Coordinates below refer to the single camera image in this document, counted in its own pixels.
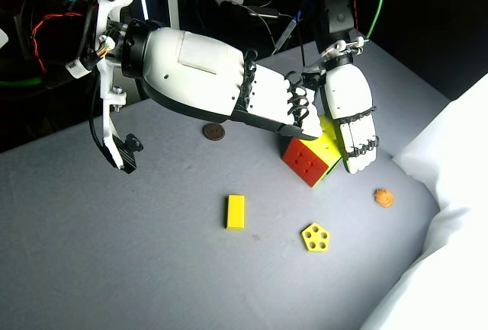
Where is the grey table cloth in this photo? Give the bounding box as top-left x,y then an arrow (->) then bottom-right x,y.
0,40 -> 451,330

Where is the multicoloured puzzle cube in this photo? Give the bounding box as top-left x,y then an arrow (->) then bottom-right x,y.
281,115 -> 346,189

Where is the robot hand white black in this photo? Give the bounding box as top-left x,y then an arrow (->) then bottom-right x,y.
303,62 -> 380,175
139,27 -> 325,142

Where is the black power adapter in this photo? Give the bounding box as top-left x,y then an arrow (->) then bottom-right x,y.
243,5 -> 281,20

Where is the orange swirl toy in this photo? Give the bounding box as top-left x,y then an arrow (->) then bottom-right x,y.
372,187 -> 396,208

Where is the black backdrop cloth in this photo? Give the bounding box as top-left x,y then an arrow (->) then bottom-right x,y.
375,0 -> 488,101

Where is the brown round disc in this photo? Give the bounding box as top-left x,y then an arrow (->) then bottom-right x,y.
202,123 -> 226,142

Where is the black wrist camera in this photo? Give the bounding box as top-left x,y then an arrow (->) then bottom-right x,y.
112,133 -> 145,175

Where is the yellow rectangular block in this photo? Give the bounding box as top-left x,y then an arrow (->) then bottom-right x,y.
226,194 -> 246,231

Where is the black camera cable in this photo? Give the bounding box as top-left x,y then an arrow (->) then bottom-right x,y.
88,78 -> 115,165

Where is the white cable adapter blue end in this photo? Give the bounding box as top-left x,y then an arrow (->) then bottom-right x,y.
272,9 -> 304,56

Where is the yellow pentagon block with holes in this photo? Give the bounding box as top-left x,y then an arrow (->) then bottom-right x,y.
300,222 -> 331,253

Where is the white cloth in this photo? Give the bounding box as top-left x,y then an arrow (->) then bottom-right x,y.
358,72 -> 488,330

